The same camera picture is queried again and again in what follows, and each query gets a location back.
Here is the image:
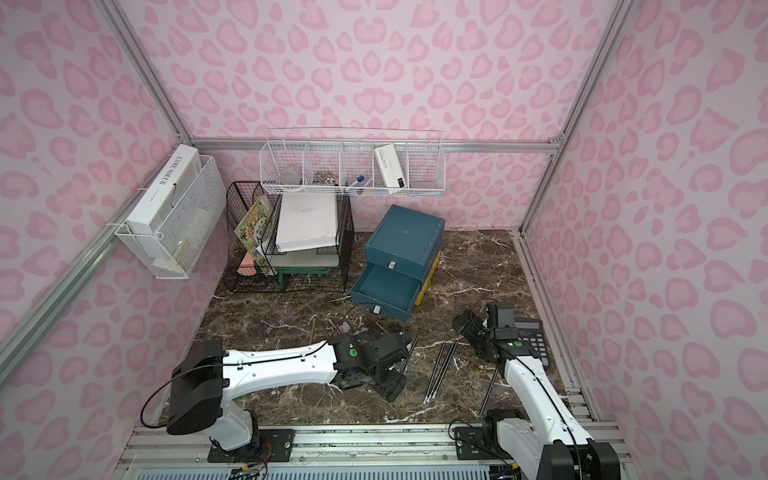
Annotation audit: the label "colorful picture book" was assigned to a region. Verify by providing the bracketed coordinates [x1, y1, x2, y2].
[234, 195, 273, 266]

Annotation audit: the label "white book box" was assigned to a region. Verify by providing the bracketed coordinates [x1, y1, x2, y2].
[125, 145, 203, 235]

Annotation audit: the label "black pencil group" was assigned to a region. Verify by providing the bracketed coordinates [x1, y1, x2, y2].
[423, 338, 459, 404]

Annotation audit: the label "black wire file rack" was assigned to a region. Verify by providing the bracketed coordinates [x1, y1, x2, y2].
[223, 181, 355, 293]

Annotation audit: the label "teal drawer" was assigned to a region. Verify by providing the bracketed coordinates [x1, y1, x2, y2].
[350, 263, 422, 322]

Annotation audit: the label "green stool frame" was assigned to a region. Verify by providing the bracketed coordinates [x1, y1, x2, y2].
[272, 266, 334, 290]

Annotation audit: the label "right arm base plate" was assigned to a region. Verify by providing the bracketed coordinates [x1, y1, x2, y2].
[449, 425, 512, 461]

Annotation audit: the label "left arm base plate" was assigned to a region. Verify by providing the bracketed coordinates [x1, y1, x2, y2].
[207, 428, 296, 464]

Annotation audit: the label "white wire wall basket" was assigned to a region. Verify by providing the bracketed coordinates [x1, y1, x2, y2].
[259, 127, 446, 197]

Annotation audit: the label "white paper stack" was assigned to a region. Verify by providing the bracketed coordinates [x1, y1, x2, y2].
[275, 193, 338, 252]

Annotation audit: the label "white small box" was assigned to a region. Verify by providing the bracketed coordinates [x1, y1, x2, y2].
[373, 144, 406, 194]

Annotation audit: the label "black calculator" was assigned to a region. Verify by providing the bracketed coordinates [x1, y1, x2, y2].
[515, 318, 551, 370]

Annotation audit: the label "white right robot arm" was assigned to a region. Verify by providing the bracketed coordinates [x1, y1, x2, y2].
[449, 303, 622, 479]

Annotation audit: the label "lone black pencil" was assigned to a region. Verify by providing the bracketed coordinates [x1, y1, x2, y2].
[478, 369, 499, 418]

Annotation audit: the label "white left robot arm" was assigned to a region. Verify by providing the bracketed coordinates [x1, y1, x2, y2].
[163, 333, 410, 452]

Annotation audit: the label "white wire side basket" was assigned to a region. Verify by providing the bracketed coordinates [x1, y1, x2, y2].
[115, 155, 226, 280]

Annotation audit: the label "yellow drawer cabinet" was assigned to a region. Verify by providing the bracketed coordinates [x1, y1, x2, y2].
[414, 251, 442, 306]

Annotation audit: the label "teal drawer cabinet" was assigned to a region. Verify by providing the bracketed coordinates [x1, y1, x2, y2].
[365, 205, 445, 279]

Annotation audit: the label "yellow pencil bundle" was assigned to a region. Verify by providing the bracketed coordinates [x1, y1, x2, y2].
[309, 318, 341, 344]

